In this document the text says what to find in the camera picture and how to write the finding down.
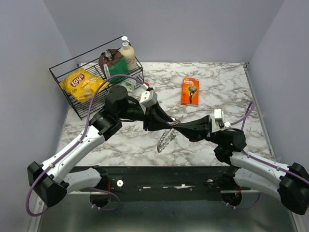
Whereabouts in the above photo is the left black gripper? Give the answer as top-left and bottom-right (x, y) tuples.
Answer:
(117, 100), (173, 132)

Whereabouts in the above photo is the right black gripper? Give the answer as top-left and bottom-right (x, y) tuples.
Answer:
(173, 115), (224, 145)

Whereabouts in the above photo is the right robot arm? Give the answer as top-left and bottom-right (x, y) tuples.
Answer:
(173, 116), (309, 215)

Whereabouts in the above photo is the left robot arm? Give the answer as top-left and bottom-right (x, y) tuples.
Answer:
(27, 85), (173, 207)

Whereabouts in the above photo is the orange Gillette razor box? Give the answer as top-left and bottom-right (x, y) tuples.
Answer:
(181, 77), (199, 106)

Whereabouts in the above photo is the green and white packet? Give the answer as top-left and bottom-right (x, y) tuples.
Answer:
(121, 78), (136, 93)

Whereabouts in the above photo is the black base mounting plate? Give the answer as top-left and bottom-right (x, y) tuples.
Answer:
(49, 165), (283, 203)

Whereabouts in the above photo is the cream pump lotion bottle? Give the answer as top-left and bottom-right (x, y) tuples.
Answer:
(119, 36), (136, 71)

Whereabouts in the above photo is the brown and green bag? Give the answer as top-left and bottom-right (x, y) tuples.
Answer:
(98, 49), (129, 77)

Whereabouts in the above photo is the yellow Lays chips bag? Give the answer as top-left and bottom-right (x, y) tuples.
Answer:
(59, 68), (104, 103)

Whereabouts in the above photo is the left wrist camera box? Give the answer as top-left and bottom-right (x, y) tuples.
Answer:
(140, 90), (157, 108)

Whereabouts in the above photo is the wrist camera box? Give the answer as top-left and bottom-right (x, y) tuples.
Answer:
(211, 109), (225, 132)
(140, 90), (157, 108)

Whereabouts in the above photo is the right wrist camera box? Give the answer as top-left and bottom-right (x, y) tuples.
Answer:
(211, 109), (225, 132)

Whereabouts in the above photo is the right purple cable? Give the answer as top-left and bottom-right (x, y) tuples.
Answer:
(224, 101), (309, 187)

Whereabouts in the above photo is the purple cable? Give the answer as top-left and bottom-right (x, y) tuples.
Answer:
(26, 74), (150, 217)
(224, 101), (309, 187)

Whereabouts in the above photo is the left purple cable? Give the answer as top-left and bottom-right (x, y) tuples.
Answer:
(26, 74), (150, 217)

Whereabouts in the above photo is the black wire basket rack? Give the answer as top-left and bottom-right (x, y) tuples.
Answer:
(49, 36), (145, 121)

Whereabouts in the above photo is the aluminium rail frame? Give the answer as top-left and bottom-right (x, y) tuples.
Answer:
(28, 173), (296, 232)

